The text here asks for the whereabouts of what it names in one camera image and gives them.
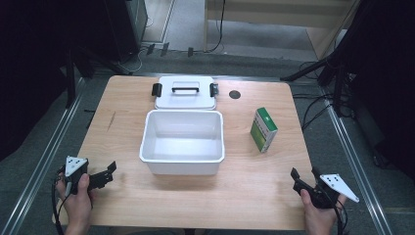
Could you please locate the black round table grommet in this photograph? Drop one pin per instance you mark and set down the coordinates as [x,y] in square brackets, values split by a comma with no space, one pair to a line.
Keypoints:
[235,94]

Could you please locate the black computer tower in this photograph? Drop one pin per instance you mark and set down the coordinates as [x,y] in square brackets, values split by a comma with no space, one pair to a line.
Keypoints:
[127,26]

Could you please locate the black tripod stand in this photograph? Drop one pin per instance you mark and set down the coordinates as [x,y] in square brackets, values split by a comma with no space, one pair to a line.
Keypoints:
[73,68]
[329,71]

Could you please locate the person's right hand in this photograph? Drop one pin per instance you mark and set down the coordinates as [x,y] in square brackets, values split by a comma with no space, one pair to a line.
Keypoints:
[318,218]

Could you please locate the metal floor rail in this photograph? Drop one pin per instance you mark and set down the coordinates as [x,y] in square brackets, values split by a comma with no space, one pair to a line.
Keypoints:
[355,163]
[42,156]

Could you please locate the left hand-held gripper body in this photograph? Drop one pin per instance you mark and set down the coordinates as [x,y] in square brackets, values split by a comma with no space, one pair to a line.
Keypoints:
[74,169]

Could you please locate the green and white carton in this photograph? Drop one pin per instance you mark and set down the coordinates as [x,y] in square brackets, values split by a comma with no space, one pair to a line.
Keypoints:
[262,130]

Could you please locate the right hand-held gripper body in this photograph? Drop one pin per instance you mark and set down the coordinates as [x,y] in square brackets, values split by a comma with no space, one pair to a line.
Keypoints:
[336,186]

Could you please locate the white plastic storage box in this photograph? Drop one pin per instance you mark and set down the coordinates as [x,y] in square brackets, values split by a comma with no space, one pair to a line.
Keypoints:
[182,143]

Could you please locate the person's left hand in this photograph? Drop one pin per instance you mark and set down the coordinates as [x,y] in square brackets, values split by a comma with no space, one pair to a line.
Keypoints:
[78,205]

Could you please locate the light wooden cabinet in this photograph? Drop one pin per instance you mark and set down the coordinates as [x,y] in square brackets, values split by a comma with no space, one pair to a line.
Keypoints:
[277,13]

